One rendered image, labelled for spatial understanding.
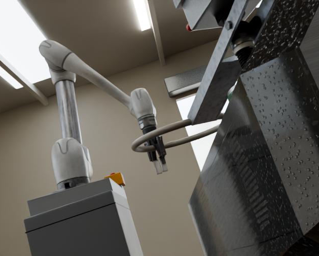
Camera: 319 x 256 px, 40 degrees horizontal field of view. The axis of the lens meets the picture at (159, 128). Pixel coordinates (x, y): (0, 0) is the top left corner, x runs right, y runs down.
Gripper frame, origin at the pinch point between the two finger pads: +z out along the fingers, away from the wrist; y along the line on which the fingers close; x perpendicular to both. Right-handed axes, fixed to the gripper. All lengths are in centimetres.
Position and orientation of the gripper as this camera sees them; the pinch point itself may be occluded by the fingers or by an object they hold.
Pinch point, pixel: (160, 166)
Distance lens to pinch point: 218.5
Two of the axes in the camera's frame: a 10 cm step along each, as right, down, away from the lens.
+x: 7.9, -1.1, 6.1
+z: 2.9, 9.4, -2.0
